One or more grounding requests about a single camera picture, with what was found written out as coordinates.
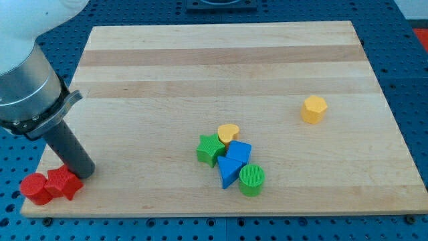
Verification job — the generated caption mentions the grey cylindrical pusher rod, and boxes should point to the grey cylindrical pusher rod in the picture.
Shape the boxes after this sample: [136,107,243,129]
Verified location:
[43,120,96,179]

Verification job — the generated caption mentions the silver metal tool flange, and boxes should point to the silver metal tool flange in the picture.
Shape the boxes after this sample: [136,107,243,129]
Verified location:
[1,45,82,140]

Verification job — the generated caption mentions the green star block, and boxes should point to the green star block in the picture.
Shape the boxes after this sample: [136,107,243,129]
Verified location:
[196,133,225,168]

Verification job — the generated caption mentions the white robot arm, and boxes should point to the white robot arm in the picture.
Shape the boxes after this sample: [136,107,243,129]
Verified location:
[1,0,95,179]

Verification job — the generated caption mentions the red star block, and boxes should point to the red star block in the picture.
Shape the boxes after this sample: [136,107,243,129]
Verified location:
[44,165,84,201]

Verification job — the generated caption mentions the wooden board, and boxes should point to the wooden board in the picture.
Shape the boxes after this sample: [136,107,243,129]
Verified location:
[21,21,427,218]

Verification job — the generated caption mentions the red cylinder block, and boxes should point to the red cylinder block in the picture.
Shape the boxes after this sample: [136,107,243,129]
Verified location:
[19,173,53,206]

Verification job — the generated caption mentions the yellow heart block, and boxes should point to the yellow heart block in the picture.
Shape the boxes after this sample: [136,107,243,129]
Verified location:
[217,124,240,148]

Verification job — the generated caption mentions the blue triangle block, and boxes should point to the blue triangle block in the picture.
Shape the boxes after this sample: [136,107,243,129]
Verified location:
[217,156,244,189]

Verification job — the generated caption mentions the blue cube block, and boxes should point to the blue cube block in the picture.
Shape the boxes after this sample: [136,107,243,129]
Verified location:
[226,141,252,165]

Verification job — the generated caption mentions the green cylinder block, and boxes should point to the green cylinder block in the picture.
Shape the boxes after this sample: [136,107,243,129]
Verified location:
[239,164,265,197]

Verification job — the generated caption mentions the yellow hexagon block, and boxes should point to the yellow hexagon block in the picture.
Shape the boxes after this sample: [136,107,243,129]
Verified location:
[300,95,328,125]

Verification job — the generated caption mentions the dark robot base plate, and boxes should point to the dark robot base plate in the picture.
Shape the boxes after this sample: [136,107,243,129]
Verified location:
[184,0,257,12]

